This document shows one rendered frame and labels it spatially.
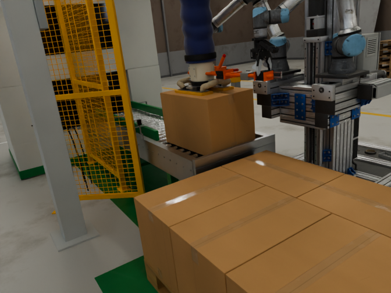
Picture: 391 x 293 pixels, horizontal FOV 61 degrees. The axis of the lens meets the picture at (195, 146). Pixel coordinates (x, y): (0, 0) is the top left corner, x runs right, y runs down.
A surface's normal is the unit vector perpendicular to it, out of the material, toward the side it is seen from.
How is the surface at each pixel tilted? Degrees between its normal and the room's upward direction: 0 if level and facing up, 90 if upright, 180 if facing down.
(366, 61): 90
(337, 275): 0
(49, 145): 90
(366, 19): 74
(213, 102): 90
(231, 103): 90
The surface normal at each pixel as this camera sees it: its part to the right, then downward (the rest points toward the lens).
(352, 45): -0.05, 0.44
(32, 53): 0.55, 0.21
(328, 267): -0.10, -0.95
